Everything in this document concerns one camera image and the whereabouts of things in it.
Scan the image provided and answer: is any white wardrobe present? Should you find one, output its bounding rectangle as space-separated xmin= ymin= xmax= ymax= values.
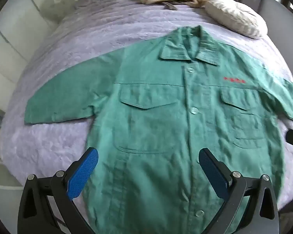
xmin=0 ymin=0 xmax=54 ymax=83

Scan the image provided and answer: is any white standing fan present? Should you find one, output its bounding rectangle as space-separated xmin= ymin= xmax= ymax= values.
xmin=40 ymin=0 xmax=69 ymax=23

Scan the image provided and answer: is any purple fluffy blanket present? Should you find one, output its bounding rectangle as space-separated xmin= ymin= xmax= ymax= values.
xmin=0 ymin=0 xmax=293 ymax=211

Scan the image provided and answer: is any dark cloth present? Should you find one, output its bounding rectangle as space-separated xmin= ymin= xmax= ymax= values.
xmin=161 ymin=1 xmax=179 ymax=11

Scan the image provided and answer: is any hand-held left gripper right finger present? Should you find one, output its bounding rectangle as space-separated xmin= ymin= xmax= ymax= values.
xmin=198 ymin=147 xmax=280 ymax=234

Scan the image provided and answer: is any white pillow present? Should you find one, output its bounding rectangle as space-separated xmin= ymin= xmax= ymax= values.
xmin=203 ymin=0 xmax=268 ymax=39

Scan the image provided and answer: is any green button-up shirt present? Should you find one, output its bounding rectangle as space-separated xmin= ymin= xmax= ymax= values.
xmin=24 ymin=26 xmax=293 ymax=234

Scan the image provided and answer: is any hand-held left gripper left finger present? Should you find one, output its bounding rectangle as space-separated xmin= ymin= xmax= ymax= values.
xmin=17 ymin=147 xmax=99 ymax=234

